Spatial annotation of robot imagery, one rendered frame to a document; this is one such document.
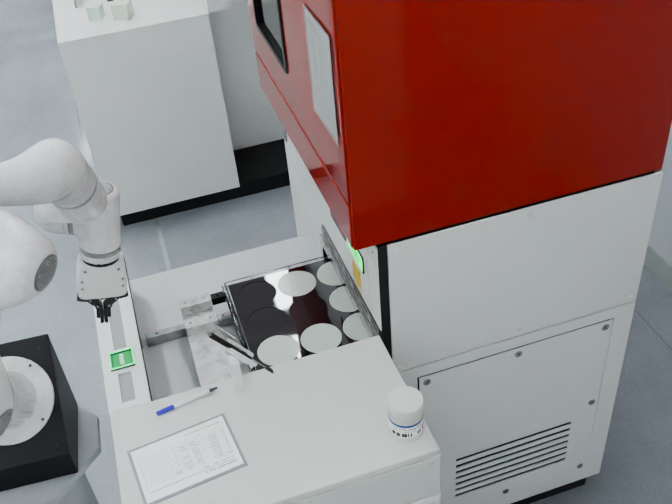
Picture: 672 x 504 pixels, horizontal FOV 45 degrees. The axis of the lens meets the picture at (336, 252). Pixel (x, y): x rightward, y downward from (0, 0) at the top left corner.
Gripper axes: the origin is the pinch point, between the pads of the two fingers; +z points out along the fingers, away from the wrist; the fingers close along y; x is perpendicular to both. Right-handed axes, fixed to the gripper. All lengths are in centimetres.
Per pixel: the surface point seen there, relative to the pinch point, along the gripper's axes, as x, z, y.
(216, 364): 1.7, 18.6, -25.3
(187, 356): -9.8, 25.8, -20.5
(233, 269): -39, 22, -39
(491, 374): 15, 21, -94
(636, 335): -38, 71, -198
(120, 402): 12.7, 15.5, -1.8
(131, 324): -11.3, 14.3, -7.0
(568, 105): 15, -54, -92
